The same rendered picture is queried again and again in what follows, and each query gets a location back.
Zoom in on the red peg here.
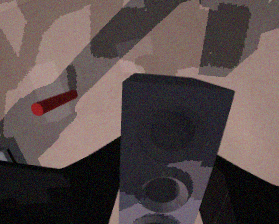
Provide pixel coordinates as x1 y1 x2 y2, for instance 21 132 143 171
31 90 78 116

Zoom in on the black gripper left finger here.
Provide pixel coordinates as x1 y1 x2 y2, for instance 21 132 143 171
0 136 121 224

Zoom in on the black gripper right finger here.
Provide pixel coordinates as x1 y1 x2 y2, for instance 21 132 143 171
199 155 279 224

